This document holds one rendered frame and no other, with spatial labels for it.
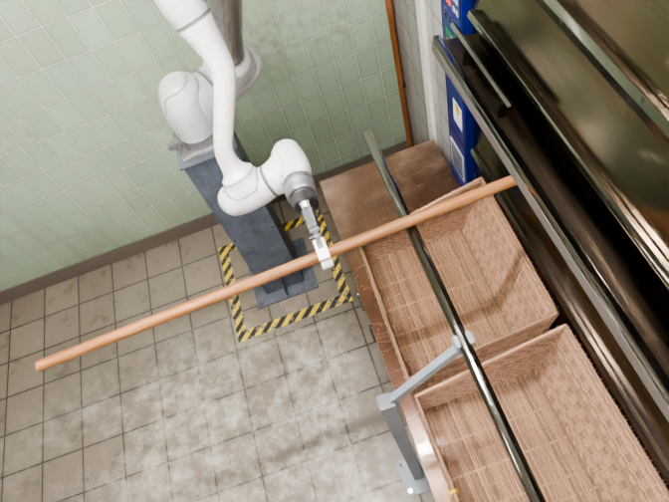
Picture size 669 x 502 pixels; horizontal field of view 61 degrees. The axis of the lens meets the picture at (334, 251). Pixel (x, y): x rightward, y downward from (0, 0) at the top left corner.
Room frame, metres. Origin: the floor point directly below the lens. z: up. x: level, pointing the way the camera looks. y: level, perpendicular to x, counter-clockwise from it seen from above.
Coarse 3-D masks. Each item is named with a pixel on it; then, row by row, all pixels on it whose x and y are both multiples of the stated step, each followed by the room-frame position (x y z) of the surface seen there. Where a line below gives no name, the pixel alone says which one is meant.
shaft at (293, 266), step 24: (480, 192) 0.83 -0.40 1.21; (408, 216) 0.84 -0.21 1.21; (432, 216) 0.82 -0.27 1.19; (360, 240) 0.83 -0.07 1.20; (288, 264) 0.84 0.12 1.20; (312, 264) 0.82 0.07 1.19; (240, 288) 0.83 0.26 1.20; (168, 312) 0.84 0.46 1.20; (120, 336) 0.84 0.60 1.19; (48, 360) 0.85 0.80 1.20
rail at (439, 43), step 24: (456, 72) 1.02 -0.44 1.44; (480, 96) 0.92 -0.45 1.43; (504, 144) 0.76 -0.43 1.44; (528, 168) 0.68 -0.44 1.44; (552, 216) 0.55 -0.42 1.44; (576, 240) 0.49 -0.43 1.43; (576, 264) 0.45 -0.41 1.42; (600, 288) 0.38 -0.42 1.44; (624, 312) 0.32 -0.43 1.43; (624, 336) 0.29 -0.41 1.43; (648, 360) 0.23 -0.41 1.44
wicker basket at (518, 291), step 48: (384, 240) 1.14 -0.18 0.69; (432, 240) 1.13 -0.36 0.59; (480, 240) 1.01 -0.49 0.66; (384, 288) 1.01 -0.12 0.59; (480, 288) 0.87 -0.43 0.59; (528, 288) 0.72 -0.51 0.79; (432, 336) 0.77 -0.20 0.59; (480, 336) 0.71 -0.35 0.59; (528, 336) 0.59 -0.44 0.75; (432, 384) 0.60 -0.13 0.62
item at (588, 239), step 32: (512, 96) 0.92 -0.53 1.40; (512, 128) 0.82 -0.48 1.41; (544, 128) 0.79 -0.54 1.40; (544, 160) 0.70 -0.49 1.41; (576, 192) 0.60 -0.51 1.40; (544, 224) 0.56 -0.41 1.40; (576, 224) 0.53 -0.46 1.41; (608, 224) 0.51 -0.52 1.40; (608, 256) 0.44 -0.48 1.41; (640, 256) 0.42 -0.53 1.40; (640, 288) 0.36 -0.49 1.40; (608, 320) 0.33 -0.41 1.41; (640, 320) 0.31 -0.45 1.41
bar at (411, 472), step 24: (384, 168) 1.04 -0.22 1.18; (432, 264) 0.70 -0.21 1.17; (432, 288) 0.64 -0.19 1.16; (456, 312) 0.56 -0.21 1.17; (456, 336) 0.50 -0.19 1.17; (408, 384) 0.49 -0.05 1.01; (480, 384) 0.38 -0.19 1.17; (384, 408) 0.48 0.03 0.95; (504, 432) 0.27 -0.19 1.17; (408, 456) 0.48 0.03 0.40; (408, 480) 0.49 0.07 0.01; (528, 480) 0.17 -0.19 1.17
